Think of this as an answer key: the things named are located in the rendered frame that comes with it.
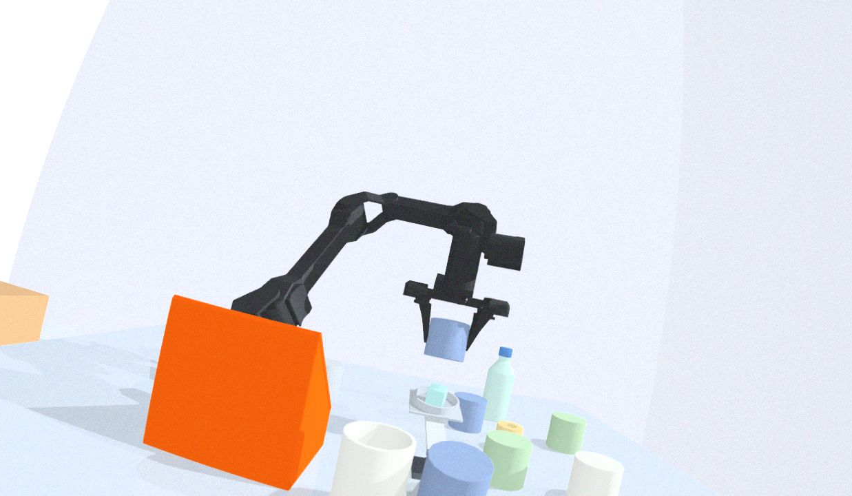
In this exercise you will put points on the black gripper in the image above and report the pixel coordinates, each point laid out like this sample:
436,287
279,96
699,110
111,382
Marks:
459,279

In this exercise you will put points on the light blue block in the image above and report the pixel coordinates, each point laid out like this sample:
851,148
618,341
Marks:
436,394

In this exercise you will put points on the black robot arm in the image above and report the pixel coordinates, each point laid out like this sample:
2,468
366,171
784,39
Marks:
285,298

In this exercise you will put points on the pale yellow hollow cylinder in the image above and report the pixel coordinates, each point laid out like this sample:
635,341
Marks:
509,427

